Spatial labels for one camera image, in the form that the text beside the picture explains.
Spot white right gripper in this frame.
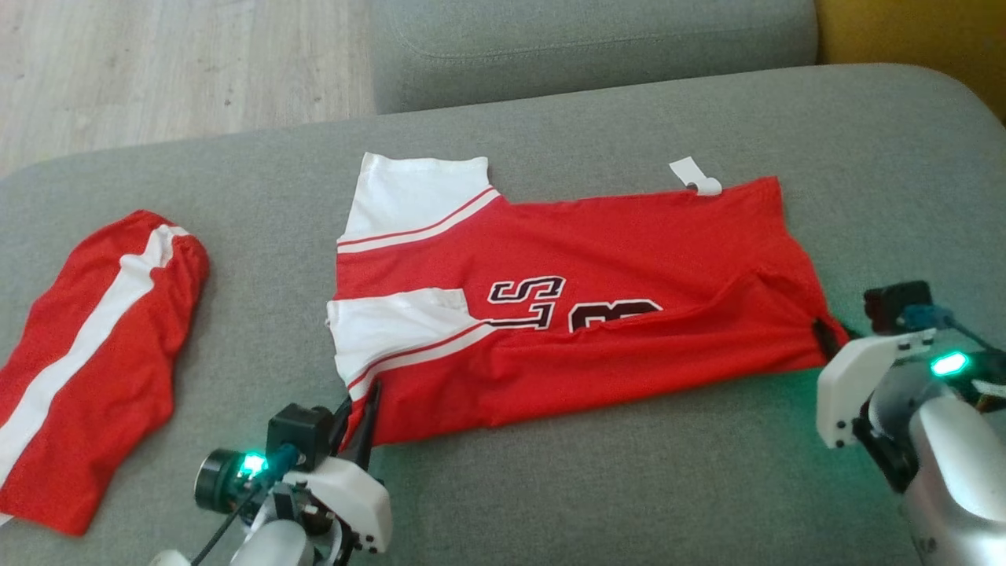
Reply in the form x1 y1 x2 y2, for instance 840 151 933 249
813 317 937 450

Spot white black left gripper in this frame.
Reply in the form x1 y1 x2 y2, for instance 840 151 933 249
282 380 393 556

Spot wide yellow sofa back cushion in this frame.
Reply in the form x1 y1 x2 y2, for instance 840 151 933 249
813 0 1006 124

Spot red shorts with white stripe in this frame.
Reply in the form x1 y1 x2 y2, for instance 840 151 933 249
0 209 211 538

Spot large grey ottoman cushion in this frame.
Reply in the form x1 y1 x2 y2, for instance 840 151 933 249
0 64 1006 566

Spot red white sports jersey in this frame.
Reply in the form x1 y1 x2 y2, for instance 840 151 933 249
325 152 851 448

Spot black cable with teal plug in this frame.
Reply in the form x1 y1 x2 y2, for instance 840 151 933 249
900 304 1006 358
189 444 303 566

